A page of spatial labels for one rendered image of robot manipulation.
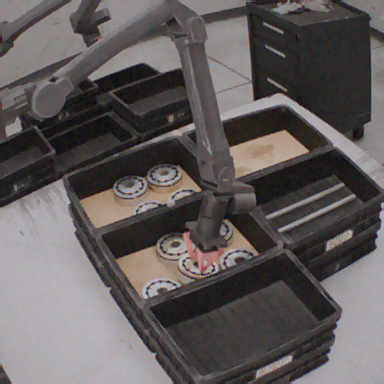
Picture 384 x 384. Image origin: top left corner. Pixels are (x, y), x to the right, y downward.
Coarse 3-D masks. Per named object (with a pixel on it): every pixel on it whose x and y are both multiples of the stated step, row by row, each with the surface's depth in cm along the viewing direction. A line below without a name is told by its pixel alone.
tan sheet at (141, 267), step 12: (240, 240) 186; (144, 252) 185; (120, 264) 181; (132, 264) 181; (144, 264) 181; (156, 264) 180; (132, 276) 177; (144, 276) 177; (156, 276) 177; (168, 276) 177
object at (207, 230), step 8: (200, 216) 164; (208, 216) 163; (192, 224) 169; (200, 224) 164; (208, 224) 163; (216, 224) 163; (192, 232) 166; (200, 232) 165; (208, 232) 164; (216, 232) 165; (200, 240) 164; (208, 240) 164; (216, 240) 165; (224, 240) 165; (208, 248) 163
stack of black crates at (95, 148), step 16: (80, 128) 308; (96, 128) 314; (112, 128) 315; (128, 128) 301; (64, 144) 307; (80, 144) 313; (96, 144) 312; (112, 144) 311; (128, 144) 293; (64, 160) 304; (80, 160) 303; (96, 160) 288
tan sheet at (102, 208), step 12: (180, 168) 214; (192, 180) 209; (108, 192) 207; (156, 192) 205; (84, 204) 203; (96, 204) 202; (108, 204) 202; (120, 204) 202; (96, 216) 198; (108, 216) 198; (120, 216) 197
